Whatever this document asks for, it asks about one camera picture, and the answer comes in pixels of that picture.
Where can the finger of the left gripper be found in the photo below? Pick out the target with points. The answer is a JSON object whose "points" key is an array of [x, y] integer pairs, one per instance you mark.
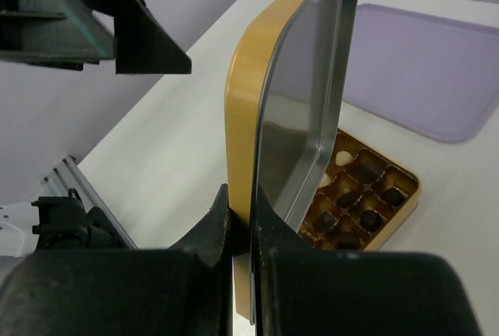
{"points": [[143, 47], [59, 34]]}

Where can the gold chocolate box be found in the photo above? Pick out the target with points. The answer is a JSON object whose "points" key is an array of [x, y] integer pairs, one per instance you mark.
{"points": [[342, 181]]}

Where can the aluminium mounting rail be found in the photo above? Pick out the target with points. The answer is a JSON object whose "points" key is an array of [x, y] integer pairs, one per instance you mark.
{"points": [[65, 181]]}

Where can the silver tin lid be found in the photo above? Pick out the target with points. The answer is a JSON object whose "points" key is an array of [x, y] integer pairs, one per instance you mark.
{"points": [[283, 97]]}

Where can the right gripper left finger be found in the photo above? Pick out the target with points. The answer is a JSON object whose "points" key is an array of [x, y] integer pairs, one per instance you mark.
{"points": [[195, 277]]}

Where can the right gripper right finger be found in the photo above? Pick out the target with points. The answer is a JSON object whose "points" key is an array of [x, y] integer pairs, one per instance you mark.
{"points": [[289, 283]]}

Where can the dark chocolate piece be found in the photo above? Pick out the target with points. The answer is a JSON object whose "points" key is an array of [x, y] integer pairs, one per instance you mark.
{"points": [[370, 220], [348, 240], [324, 223], [393, 197], [348, 199], [367, 172]]}

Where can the purple plastic tray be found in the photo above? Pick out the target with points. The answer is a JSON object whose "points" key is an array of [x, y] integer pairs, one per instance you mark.
{"points": [[435, 76]]}

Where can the white chocolate piece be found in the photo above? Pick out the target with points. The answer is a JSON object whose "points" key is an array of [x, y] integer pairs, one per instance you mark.
{"points": [[325, 181], [343, 157]]}

